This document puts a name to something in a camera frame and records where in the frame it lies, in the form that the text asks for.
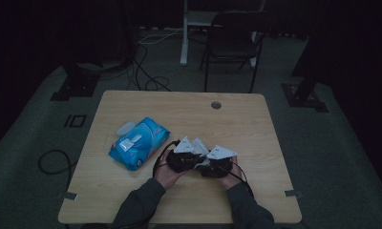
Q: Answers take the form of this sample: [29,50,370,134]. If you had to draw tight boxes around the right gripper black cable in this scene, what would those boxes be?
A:
[231,161,255,198]

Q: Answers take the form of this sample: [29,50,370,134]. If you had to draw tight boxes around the black tangled floor cables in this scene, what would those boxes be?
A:
[125,42,172,93]

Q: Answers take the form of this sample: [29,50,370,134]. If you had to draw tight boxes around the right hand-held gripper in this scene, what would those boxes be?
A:
[198,145,239,179]

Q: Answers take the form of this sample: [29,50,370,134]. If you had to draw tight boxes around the white floor cable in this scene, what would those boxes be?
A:
[138,28,184,45]

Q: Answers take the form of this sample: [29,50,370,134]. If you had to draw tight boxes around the black stand base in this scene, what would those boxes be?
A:
[281,63,329,113]
[50,61,101,102]

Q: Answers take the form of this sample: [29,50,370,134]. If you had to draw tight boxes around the person's right hand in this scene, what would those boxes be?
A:
[219,156,244,191]

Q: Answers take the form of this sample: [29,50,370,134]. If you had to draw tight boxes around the black folding chair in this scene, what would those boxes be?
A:
[199,10,269,94]

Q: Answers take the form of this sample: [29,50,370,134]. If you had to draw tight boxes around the blue wet wipes pack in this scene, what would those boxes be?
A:
[108,116,172,172]

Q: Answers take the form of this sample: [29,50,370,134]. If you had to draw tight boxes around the person's left hand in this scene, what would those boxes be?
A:
[154,149,187,191]

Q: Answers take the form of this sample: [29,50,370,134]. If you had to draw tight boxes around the black looped floor cable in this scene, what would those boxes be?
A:
[37,149,77,189]

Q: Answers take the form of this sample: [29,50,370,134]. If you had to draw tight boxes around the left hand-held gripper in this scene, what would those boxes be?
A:
[164,136,207,174]

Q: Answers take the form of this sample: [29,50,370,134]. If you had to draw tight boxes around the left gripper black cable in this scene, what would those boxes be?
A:
[152,139,180,178]

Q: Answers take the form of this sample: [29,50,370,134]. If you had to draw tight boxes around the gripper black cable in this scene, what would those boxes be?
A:
[231,161,255,198]
[152,139,180,178]

